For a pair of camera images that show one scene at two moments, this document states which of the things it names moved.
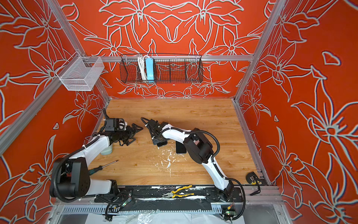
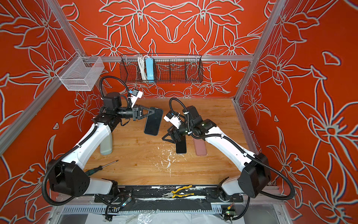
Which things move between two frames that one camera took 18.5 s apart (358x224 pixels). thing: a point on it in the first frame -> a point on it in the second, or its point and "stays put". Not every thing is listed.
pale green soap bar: [108, 150] stays put
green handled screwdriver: [100, 168] stays put
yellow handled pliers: [172, 194] stays put
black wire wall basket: [167, 68] stays put
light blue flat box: [149, 68] stays put
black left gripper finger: [132, 139] -> [149, 114]
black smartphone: [160, 144] -> [153, 122]
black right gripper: [155, 137] -> [174, 132]
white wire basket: [80, 73] stays put
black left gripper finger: [136, 128] -> [151, 108]
